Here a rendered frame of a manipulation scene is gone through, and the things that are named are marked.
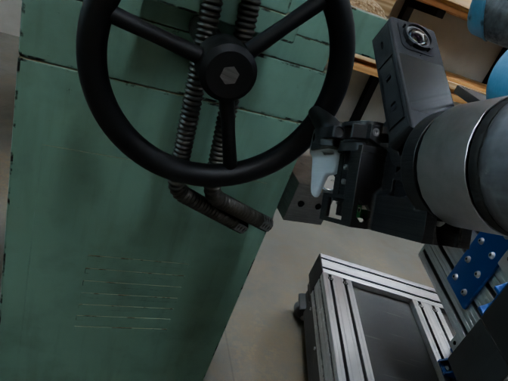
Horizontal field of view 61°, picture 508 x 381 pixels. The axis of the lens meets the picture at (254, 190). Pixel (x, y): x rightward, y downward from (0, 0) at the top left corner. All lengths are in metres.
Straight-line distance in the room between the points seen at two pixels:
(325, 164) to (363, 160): 0.08
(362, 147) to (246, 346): 1.01
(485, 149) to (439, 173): 0.03
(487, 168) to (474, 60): 3.81
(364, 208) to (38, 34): 0.47
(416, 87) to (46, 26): 0.47
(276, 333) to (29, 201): 0.85
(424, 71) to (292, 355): 1.07
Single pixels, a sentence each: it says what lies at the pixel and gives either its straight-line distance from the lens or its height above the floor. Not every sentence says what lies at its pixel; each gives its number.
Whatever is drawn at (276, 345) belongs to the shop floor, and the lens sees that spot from 1.32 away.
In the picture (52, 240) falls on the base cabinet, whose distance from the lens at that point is 0.79.
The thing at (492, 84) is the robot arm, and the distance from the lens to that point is 0.39.
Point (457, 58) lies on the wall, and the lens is 3.93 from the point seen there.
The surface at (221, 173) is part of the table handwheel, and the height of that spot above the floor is 0.69.
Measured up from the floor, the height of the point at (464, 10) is 1.04.
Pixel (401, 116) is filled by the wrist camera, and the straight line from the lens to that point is 0.31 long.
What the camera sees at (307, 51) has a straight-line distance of 0.69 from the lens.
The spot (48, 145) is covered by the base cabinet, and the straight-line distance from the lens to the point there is 0.70.
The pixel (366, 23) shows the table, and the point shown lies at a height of 0.88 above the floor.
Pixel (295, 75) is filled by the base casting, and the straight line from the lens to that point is 0.69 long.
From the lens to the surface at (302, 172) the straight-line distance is 0.78.
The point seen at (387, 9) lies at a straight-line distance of 0.91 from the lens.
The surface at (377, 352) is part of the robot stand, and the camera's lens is 1.16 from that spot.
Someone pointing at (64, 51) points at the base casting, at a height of 0.73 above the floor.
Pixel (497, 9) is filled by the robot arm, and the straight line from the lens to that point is 1.06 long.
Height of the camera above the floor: 0.92
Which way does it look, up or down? 27 degrees down
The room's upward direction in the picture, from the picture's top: 21 degrees clockwise
